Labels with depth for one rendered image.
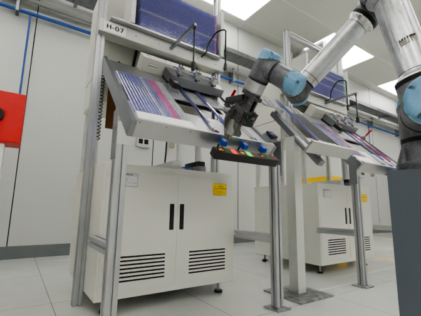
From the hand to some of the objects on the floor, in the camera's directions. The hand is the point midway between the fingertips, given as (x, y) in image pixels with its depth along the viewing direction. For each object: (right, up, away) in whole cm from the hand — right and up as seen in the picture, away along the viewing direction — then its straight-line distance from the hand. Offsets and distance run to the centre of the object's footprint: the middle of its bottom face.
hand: (227, 135), depth 114 cm
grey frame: (-22, -75, +12) cm, 79 cm away
